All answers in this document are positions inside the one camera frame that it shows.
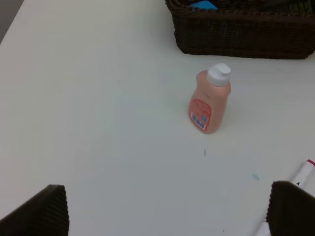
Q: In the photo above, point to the white marker pink caps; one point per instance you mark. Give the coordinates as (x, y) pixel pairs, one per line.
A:
(295, 186)

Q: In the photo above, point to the pink bottle white cap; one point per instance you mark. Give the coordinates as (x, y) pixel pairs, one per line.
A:
(208, 102)

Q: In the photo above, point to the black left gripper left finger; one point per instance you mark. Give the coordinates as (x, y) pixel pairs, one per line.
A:
(45, 214)

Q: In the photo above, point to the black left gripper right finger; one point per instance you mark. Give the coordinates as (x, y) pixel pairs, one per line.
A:
(292, 211)

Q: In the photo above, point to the dark brown wicker basket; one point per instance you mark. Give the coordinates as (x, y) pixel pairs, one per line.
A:
(268, 29)

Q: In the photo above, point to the black felt whiteboard eraser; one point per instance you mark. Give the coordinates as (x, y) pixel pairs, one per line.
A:
(203, 5)

